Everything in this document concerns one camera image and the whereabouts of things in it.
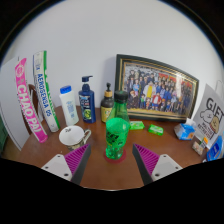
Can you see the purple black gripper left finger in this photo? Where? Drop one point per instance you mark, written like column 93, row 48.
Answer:
column 71, row 166

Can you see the pink shuttlecock tube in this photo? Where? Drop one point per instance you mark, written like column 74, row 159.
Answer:
column 26, row 103

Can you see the blue detergent bottle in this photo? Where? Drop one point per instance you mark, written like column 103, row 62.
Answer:
column 216, row 149

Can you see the green soap packet right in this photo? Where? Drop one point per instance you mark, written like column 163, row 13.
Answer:
column 156, row 130

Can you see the white green shuttlecock tube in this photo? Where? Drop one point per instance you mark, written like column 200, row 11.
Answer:
column 43, row 91

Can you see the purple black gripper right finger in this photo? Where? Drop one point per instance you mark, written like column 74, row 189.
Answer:
column 152, row 166

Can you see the white gift paper bag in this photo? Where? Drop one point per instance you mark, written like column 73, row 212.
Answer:
column 209, row 117

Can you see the red round coaster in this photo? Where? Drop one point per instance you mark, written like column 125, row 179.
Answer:
column 121, row 159

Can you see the small brown box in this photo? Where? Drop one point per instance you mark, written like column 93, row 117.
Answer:
column 199, row 147

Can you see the green soap packet left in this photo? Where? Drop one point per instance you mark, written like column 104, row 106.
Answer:
column 137, row 125

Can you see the white bottle blue cap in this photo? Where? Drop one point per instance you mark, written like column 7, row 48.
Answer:
column 67, row 98

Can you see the green plastic bottle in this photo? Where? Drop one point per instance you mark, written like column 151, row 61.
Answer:
column 117, row 126

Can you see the dark blue pump bottle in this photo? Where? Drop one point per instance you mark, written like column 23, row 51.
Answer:
column 87, row 101

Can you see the green soap packet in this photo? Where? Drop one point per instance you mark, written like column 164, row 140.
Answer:
column 156, row 130
column 137, row 125

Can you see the wooden chair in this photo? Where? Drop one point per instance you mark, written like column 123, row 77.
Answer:
column 33, row 103

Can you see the patterned ceramic mug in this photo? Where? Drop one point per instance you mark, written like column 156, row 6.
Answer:
column 74, row 136

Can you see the brown yellow pump bottle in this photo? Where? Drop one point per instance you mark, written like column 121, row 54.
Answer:
column 106, row 103

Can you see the framed group photo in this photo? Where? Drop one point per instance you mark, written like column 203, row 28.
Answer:
column 156, row 91

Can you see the green crate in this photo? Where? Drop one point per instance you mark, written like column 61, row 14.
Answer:
column 3, row 135

